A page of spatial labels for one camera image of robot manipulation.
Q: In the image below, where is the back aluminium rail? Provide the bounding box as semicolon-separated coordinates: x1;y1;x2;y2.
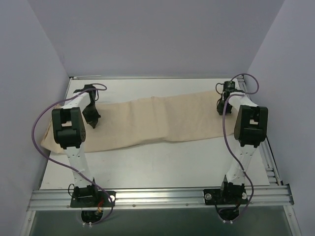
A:
69;75;102;80

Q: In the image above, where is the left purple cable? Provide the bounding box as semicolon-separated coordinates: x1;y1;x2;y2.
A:
32;84;116;225

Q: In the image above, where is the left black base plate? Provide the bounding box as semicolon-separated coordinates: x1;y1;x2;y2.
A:
70;189;115;208

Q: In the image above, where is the front aluminium rail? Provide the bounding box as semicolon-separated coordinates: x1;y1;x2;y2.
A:
28;185;294;211

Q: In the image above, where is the beige cloth wrap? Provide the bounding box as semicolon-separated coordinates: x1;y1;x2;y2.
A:
40;89;238;155

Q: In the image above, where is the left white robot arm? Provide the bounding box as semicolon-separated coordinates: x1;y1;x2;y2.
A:
52;84;101;206

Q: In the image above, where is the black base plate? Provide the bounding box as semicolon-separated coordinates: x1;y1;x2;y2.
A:
70;189;115;208
203;188;248;206

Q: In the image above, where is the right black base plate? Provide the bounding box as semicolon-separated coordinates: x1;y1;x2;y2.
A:
203;188;248;206

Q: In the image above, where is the purple cable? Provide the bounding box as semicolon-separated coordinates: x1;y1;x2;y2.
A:
32;84;116;225
220;73;259;223

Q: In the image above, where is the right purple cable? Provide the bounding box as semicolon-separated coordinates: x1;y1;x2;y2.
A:
220;73;259;223

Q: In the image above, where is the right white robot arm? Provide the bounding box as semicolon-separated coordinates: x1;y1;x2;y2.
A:
217;81;269;203

